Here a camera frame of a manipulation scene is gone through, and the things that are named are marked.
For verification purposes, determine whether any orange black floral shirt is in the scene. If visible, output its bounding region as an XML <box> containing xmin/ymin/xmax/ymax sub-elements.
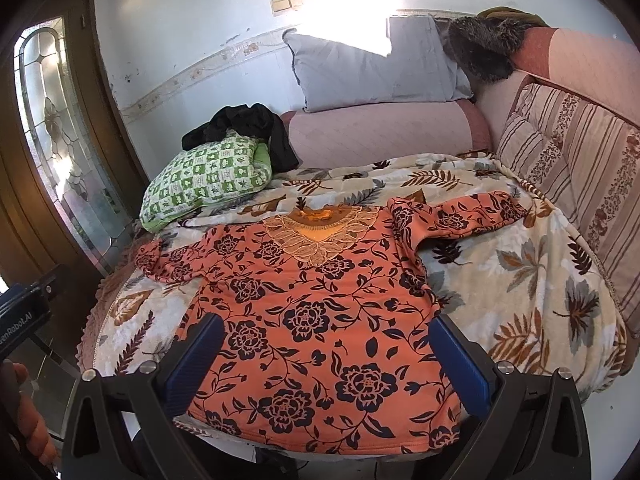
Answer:
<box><xmin>136</xmin><ymin>191</ymin><xmax>524</xmax><ymax>455</ymax></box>

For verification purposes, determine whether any operator hand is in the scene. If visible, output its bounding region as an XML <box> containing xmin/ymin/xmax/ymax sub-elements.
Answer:
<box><xmin>1</xmin><ymin>360</ymin><xmax>58</xmax><ymax>467</ymax></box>

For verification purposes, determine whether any wooden stained glass door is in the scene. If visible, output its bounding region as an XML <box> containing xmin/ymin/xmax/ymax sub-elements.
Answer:
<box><xmin>0</xmin><ymin>0</ymin><xmax>151</xmax><ymax>361</ymax></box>

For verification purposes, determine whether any beige leaf print blanket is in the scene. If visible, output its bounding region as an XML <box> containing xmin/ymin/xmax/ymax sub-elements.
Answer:
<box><xmin>77</xmin><ymin>153</ymin><xmax>629</xmax><ymax>453</ymax></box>

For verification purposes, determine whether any green white patterned pillow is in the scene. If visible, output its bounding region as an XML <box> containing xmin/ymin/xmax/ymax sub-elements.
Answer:
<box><xmin>139</xmin><ymin>129</ymin><xmax>272</xmax><ymax>233</ymax></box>

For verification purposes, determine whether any striped floral cushion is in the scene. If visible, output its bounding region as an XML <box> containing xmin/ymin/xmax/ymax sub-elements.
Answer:
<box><xmin>497</xmin><ymin>82</ymin><xmax>639</xmax><ymax>335</ymax></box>

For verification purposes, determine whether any black garment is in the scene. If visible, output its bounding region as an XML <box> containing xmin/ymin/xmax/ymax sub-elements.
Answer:
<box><xmin>181</xmin><ymin>103</ymin><xmax>300</xmax><ymax>174</ymax></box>

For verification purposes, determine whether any pink quilted bolster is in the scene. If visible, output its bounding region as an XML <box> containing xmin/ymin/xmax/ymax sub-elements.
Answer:
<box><xmin>281</xmin><ymin>100</ymin><xmax>492</xmax><ymax>169</ymax></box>

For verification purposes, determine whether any pink sofa backrest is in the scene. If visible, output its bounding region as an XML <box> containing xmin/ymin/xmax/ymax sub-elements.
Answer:
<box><xmin>475</xmin><ymin>27</ymin><xmax>640</xmax><ymax>148</ymax></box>

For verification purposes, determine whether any light blue grey pillow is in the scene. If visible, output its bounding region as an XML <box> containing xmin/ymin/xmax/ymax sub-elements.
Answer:
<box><xmin>282</xmin><ymin>15</ymin><xmax>473</xmax><ymax>113</ymax></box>

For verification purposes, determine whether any dark furry cushion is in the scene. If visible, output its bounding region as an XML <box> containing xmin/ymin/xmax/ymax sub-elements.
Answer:
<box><xmin>440</xmin><ymin>16</ymin><xmax>528</xmax><ymax>84</ymax></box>

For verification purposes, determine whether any olive cloth on backrest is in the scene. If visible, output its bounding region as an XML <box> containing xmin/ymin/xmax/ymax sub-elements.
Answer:
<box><xmin>476</xmin><ymin>6</ymin><xmax>548</xmax><ymax>27</ymax></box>

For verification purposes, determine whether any beige wall switch plate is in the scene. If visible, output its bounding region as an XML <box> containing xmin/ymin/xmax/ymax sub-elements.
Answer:
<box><xmin>270</xmin><ymin>0</ymin><xmax>307</xmax><ymax>15</ymax></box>

